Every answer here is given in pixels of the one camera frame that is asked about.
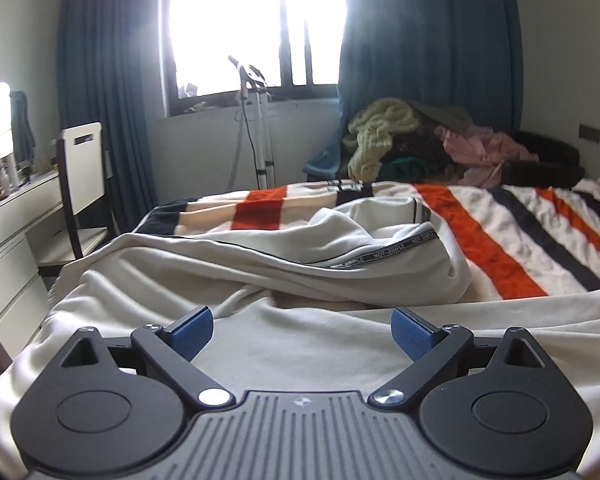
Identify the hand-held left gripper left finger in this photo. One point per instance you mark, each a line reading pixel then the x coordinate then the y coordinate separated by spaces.
pixel 196 331

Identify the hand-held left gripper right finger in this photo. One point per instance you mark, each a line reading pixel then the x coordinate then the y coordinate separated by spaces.
pixel 409 334

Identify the white pants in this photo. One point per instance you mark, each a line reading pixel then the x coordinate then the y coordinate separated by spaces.
pixel 280 270

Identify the dark clothes pile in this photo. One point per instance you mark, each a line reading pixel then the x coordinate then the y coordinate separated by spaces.
pixel 420 157

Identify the striped blanket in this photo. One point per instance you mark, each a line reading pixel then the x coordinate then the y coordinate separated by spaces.
pixel 480 240

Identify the teal seat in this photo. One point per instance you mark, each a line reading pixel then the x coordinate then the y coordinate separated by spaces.
pixel 322 162

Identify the pink garment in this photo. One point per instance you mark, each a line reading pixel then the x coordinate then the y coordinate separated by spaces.
pixel 480 152

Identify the white chair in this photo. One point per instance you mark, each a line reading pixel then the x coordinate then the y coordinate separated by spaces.
pixel 82 170

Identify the yellow-green knit garment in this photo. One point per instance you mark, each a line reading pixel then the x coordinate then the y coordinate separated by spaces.
pixel 380 130

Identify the white desk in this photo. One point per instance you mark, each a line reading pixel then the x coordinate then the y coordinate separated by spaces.
pixel 10 240

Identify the garment steamer stand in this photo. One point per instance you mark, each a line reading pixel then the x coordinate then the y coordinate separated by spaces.
pixel 252 110

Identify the blue curtain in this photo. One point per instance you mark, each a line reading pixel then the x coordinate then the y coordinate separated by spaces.
pixel 420 50
pixel 100 110

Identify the dark hanging garment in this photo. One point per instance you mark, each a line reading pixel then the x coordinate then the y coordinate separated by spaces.
pixel 22 125

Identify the window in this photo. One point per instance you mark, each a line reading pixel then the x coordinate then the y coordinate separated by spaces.
pixel 255 25

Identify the dark wall switch plate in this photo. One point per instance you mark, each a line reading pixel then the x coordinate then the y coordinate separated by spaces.
pixel 589 132

